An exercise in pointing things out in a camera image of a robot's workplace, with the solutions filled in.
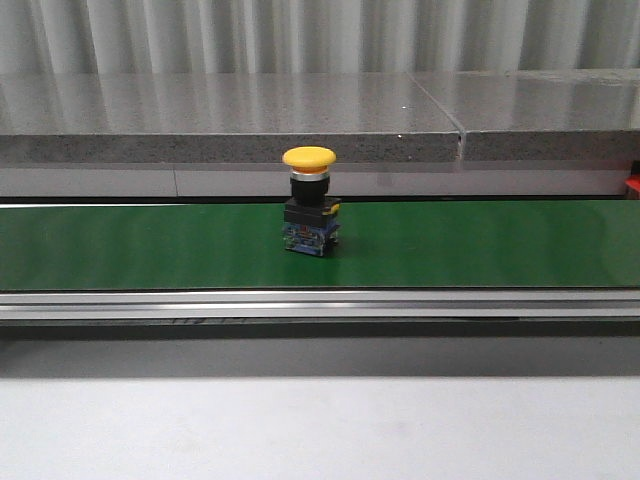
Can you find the yellow mushroom push button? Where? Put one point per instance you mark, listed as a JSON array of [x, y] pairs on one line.
[[310, 215]]

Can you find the grey stone slab left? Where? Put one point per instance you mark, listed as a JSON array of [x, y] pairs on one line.
[[219, 118]]

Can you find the grey stone slab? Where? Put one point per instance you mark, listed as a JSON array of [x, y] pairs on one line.
[[589, 118], [219, 118]]

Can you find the grey stone slab right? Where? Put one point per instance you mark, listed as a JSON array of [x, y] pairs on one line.
[[589, 118]]

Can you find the green conveyor belt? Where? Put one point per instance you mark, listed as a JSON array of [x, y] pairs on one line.
[[511, 243]]

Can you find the red plastic tray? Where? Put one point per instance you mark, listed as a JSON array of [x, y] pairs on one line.
[[632, 187]]

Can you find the white pleated curtain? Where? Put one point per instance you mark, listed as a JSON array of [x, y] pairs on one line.
[[316, 36]]

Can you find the aluminium conveyor side rail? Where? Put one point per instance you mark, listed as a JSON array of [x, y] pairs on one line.
[[211, 307]]

